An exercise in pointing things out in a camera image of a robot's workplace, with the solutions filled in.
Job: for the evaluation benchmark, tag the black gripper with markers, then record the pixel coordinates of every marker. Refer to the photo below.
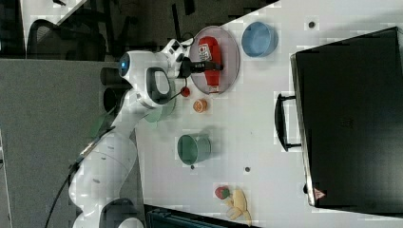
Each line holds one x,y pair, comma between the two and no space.
188,67

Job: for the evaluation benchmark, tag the red ketchup bottle toy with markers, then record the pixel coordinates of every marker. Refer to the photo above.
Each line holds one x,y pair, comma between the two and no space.
209,50

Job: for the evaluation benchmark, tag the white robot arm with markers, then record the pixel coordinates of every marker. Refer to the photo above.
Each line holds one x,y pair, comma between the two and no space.
102,168

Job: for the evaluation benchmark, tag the grey round plate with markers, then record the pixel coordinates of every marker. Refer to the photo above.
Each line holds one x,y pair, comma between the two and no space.
230,59

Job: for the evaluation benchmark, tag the red tomato toy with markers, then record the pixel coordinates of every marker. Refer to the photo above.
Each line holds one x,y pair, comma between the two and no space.
185,91

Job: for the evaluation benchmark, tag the orange slice toy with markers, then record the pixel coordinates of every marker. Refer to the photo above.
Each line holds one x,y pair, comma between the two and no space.
200,105

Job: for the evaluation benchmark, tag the blue bowl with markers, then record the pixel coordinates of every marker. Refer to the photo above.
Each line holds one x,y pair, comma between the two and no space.
259,40

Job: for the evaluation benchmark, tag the green cup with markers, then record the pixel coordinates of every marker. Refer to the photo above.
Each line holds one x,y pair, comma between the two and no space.
194,148

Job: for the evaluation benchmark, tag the red strawberry toy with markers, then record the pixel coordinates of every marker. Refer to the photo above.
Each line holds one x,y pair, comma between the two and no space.
222,192

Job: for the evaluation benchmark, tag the black office chair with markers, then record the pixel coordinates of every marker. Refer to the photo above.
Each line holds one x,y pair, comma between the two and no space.
48,41

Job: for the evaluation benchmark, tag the black toaster oven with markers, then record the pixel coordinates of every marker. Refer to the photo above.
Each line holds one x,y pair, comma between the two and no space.
348,97

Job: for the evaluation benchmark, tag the yellow banana toy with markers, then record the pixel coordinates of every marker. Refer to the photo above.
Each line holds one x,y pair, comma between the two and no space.
237,204

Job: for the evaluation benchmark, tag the dark blue crate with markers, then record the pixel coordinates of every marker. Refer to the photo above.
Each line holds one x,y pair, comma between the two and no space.
159,217

